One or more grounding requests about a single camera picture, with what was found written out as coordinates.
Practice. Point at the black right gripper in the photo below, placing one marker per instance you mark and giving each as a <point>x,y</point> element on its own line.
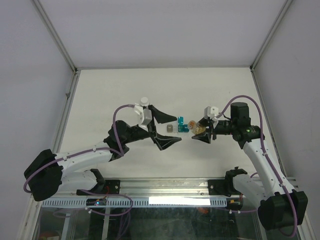
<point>205,136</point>

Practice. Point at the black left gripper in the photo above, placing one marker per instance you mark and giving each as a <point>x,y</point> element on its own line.
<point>162,141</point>

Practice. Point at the teal Wed pill box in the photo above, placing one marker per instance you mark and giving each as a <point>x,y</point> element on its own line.
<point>180,120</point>

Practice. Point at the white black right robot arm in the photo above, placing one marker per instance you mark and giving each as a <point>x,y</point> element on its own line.
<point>277,202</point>

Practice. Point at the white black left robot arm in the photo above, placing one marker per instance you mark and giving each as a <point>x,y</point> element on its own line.
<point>51,173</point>

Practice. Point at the clear Wed pill box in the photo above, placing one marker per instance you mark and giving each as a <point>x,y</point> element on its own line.
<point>175,129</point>

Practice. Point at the teal Mon pill box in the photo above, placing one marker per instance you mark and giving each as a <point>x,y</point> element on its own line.
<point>183,128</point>

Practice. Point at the white capped dark pill bottle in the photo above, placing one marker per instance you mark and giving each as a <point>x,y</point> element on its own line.
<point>144,101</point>

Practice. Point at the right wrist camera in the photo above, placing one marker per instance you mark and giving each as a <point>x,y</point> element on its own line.
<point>211,113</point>

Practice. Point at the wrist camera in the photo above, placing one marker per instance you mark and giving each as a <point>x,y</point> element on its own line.
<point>211,113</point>
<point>144,116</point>

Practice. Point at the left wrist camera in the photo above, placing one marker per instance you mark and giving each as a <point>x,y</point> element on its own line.
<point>144,116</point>

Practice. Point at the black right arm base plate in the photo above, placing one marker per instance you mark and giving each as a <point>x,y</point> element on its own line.
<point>228,188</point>

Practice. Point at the aluminium mounting rail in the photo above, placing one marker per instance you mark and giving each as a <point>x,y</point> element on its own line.
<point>165,186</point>

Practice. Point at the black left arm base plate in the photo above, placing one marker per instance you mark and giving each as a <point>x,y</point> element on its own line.
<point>110,186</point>

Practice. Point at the grey slotted cable duct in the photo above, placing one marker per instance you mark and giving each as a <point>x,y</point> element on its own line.
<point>143,202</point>

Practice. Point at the right aluminium frame post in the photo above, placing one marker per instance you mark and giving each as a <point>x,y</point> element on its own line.
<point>270,34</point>

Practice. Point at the aluminium frame post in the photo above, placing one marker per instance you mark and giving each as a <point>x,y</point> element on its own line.
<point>54,34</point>
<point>270,34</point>

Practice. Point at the left aluminium frame post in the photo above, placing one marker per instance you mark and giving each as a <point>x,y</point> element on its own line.
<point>54,34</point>

